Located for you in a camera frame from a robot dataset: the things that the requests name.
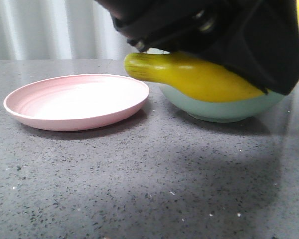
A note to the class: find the yellow banana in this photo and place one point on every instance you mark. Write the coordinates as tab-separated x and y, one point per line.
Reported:
201	79

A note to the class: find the pink plate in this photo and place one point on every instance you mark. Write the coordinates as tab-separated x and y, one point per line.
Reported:
77	102

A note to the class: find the green bowl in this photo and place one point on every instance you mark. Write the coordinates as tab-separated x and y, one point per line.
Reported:
226	112

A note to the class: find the white curtain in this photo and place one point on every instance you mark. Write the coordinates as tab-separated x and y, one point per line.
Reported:
58	29

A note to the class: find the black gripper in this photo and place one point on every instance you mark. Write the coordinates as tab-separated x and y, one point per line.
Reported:
171	25

